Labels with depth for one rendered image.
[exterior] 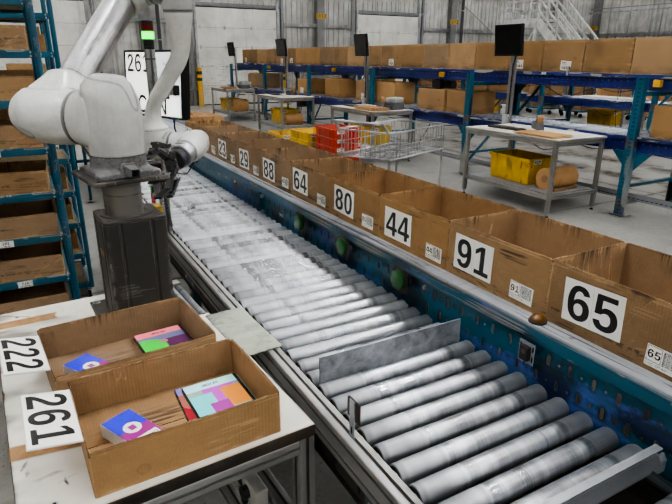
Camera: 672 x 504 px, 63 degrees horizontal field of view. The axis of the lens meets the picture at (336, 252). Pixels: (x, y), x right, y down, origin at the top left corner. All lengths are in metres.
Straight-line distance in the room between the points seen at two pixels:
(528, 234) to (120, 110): 1.29
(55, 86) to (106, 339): 0.73
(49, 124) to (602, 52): 6.06
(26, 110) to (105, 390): 0.83
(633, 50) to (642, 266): 5.24
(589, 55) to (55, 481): 6.61
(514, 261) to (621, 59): 5.42
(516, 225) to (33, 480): 1.51
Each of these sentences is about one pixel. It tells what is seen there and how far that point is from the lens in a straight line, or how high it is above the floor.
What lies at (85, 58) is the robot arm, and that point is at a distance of 1.92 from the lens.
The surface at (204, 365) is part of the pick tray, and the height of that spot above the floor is 0.79.
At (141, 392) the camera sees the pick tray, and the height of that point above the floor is 0.77.
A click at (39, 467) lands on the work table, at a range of 1.31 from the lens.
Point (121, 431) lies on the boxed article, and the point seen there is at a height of 0.79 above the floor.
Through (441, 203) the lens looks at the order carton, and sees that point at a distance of 2.21.
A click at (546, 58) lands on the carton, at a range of 7.47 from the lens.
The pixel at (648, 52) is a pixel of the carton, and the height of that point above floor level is 1.59.
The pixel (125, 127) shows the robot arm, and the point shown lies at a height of 1.34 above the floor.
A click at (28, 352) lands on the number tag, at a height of 0.86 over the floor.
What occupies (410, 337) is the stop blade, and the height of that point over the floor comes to 0.80.
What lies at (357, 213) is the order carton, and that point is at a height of 0.94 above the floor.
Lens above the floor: 1.52
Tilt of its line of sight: 19 degrees down
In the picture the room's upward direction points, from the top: straight up
